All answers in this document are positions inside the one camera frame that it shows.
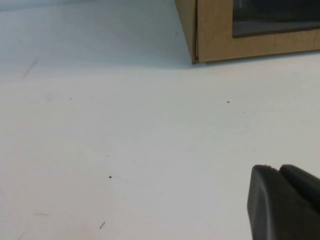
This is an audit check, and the cardboard shoe box drawer, windowed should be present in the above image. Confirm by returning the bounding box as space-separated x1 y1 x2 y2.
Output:
196 0 320 65

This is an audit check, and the brown cardboard lower drawer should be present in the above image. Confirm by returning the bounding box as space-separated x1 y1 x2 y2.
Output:
174 0 200 65

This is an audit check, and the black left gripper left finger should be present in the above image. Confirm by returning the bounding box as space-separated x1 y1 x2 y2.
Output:
246 164 320 240

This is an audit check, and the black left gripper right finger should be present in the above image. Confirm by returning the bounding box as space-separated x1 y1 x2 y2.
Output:
279 163 320 205

